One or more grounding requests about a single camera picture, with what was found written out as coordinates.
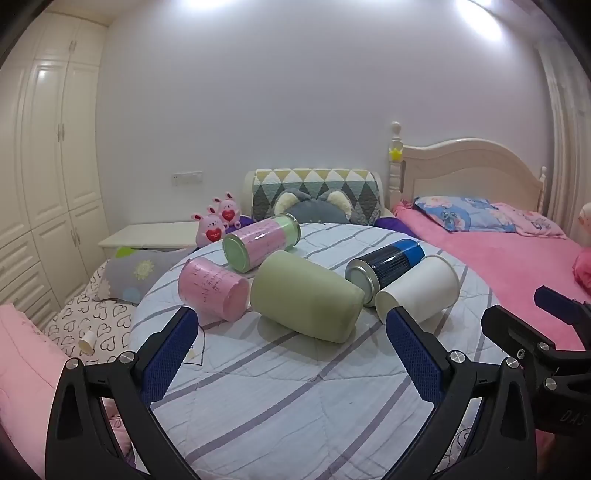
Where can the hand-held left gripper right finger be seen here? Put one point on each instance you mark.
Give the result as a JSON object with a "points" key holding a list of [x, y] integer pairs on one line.
{"points": [[415, 357]]}

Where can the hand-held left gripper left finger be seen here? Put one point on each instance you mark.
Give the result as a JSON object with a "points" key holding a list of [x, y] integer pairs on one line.
{"points": [[168, 355]]}

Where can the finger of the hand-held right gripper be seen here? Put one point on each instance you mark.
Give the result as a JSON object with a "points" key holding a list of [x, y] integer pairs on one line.
{"points": [[512, 330], [561, 304]]}

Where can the green cup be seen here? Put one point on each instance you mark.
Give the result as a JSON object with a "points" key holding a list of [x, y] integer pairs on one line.
{"points": [[300, 295]]}

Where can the pink cup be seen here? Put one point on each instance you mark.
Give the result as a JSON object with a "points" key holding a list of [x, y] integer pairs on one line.
{"points": [[212, 286]]}

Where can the small white paper cup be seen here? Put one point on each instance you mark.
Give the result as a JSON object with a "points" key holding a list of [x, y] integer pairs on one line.
{"points": [[87, 341]]}

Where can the pink plush toy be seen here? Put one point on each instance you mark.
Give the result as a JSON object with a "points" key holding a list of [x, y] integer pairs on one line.
{"points": [[582, 270]]}

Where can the pink bed blanket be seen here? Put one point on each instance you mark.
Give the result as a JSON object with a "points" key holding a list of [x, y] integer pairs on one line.
{"points": [[485, 267]]}

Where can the heart print sheet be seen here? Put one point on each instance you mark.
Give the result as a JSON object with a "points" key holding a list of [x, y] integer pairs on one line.
{"points": [[92, 314]]}

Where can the grey flower cushion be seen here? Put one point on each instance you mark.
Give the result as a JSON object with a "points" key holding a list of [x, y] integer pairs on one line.
{"points": [[143, 272]]}

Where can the pink printed pillow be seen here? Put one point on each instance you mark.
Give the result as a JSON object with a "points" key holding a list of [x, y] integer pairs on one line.
{"points": [[531, 221]]}

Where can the blue and black tumbler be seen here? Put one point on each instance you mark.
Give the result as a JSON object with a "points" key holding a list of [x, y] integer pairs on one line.
{"points": [[388, 263]]}

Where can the white nightstand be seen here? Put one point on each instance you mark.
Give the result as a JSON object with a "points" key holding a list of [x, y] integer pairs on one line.
{"points": [[152, 233]]}

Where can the blue floral pillow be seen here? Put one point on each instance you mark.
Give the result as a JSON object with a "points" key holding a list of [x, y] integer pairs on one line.
{"points": [[455, 212]]}

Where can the pink bunny plush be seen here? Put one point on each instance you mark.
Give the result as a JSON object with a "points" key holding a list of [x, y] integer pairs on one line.
{"points": [[227, 213], [211, 230]]}

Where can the purple cloth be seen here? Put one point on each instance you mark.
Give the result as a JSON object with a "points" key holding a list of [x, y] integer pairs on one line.
{"points": [[392, 226]]}

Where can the light pink quilt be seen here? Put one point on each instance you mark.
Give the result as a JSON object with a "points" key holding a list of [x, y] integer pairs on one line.
{"points": [[27, 355]]}

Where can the pink and green tumbler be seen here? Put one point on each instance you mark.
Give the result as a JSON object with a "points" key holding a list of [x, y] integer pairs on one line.
{"points": [[263, 240]]}

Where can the cream wooden headboard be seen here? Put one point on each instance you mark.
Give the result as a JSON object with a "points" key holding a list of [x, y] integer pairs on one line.
{"points": [[466, 170]]}

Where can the grey bear cushion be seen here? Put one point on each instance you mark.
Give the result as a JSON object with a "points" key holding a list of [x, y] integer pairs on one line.
{"points": [[309, 210]]}

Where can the triangle patterned cushion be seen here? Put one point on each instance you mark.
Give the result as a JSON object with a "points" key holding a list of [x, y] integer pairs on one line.
{"points": [[314, 180]]}

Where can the white wardrobe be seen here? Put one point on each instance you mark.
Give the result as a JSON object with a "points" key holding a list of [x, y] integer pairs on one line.
{"points": [[51, 161]]}

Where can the white wall socket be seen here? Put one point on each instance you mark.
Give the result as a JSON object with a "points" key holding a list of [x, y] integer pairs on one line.
{"points": [[187, 178]]}

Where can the white door frame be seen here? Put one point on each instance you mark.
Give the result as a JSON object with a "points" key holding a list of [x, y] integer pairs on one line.
{"points": [[561, 115]]}

